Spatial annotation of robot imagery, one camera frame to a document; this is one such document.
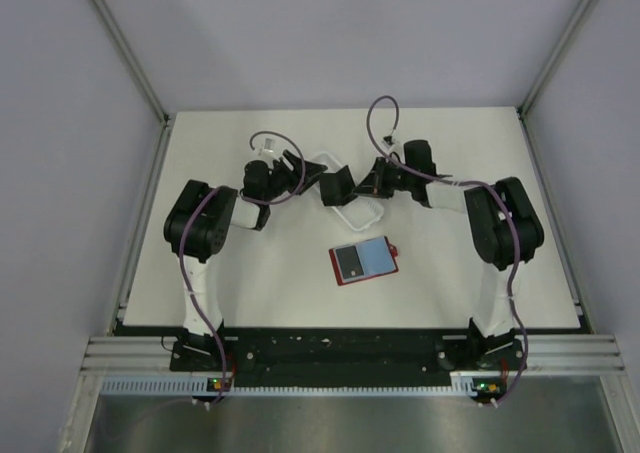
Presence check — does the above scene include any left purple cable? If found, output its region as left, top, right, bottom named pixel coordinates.
left=178, top=131, right=307, bottom=394

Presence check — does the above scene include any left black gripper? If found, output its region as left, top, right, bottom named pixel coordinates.
left=262, top=149, right=326, bottom=203

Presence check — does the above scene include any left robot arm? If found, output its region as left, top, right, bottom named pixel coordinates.
left=163, top=150, right=327, bottom=370

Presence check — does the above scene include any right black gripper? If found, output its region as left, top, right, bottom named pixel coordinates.
left=353, top=157, right=416, bottom=200

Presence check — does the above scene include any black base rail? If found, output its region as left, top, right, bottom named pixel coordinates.
left=170, top=327, right=526, bottom=388

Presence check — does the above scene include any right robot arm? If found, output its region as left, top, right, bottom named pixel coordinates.
left=353, top=140, right=544, bottom=369

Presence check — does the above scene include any left aluminium frame post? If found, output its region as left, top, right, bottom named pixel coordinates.
left=74, top=0, right=174, bottom=124

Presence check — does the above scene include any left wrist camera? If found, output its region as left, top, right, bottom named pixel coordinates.
left=257, top=136, right=278, bottom=158

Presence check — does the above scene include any red leather card holder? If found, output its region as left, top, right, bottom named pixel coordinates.
left=328, top=236, right=399, bottom=286

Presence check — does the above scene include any aluminium frame post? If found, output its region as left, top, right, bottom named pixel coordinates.
left=517, top=0, right=614, bottom=119
left=74, top=0, right=174, bottom=124

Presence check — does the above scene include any right aluminium frame post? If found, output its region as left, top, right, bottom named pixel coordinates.
left=517, top=0, right=614, bottom=119

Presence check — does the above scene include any white plastic tray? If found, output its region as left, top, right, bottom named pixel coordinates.
left=311, top=151, right=385, bottom=232

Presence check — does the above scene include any white cable duct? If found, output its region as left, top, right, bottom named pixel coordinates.
left=99, top=373, right=480, bottom=398

